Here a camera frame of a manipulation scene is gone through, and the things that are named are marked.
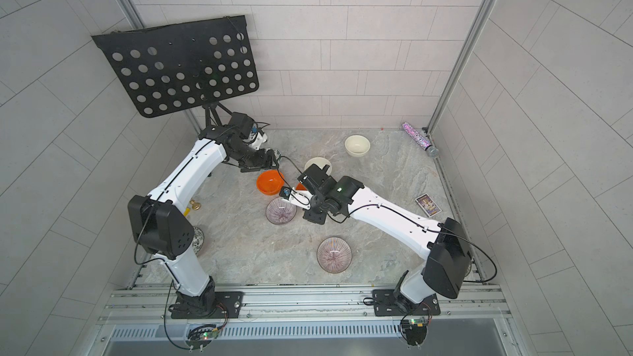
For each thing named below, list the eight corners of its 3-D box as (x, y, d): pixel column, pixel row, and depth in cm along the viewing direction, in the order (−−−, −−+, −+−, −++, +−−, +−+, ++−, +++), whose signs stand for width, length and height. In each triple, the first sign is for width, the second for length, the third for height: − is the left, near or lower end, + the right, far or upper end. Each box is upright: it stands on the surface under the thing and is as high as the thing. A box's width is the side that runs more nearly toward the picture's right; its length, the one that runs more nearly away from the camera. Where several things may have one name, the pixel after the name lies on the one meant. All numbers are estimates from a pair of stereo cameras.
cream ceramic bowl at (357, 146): (345, 159, 108) (346, 151, 104) (344, 142, 114) (345, 134, 110) (369, 159, 108) (371, 152, 104) (367, 142, 114) (369, 134, 110)
